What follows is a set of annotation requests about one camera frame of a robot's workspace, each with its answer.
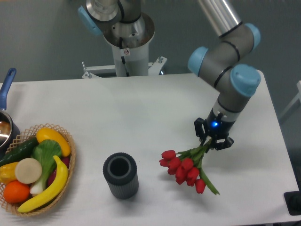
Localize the red tulip bouquet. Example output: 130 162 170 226
159 140 220 195

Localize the black device at edge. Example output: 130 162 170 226
284 191 301 216

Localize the orange fruit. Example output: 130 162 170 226
3 180 30 203

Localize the white frame at right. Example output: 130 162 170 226
278 81 301 124

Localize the red vegetable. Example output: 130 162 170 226
47 157 70 187

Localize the yellow bell pepper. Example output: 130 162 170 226
0 162 18 184

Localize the beige round slice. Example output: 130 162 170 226
15 158 42 184

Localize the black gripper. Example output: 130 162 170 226
194 108 240 151

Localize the blue handled saucepan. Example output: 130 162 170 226
0 68 20 159

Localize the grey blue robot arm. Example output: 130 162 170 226
78 0 261 150

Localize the woven wicker basket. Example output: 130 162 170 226
0 123 76 217

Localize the yellow banana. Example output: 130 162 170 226
17 155 68 213

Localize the green bok choy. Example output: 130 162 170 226
30 139 62 196

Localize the dark grey ribbed vase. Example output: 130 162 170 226
103 153 139 200

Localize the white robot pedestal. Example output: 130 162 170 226
79 9 167 77

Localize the green cucumber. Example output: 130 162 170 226
0 137 39 166

